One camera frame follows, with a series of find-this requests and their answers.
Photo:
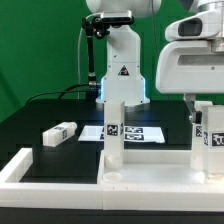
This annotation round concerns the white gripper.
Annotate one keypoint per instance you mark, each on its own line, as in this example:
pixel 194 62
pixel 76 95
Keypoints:
pixel 190 67

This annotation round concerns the white desk top tray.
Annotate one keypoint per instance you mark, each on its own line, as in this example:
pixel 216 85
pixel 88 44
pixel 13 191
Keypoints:
pixel 156 167

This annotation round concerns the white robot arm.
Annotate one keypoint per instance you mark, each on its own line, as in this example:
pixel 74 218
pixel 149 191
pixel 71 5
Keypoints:
pixel 123 80

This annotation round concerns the fiducial marker sheet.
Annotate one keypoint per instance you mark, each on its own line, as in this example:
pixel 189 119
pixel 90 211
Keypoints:
pixel 131 134

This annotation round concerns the white U-shaped fence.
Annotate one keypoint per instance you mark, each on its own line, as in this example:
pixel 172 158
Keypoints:
pixel 109 196

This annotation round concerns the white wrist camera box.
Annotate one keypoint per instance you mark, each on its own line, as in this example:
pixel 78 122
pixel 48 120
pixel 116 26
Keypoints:
pixel 203 25

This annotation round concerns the silver camera on mount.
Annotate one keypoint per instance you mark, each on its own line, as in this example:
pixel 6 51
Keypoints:
pixel 122 17

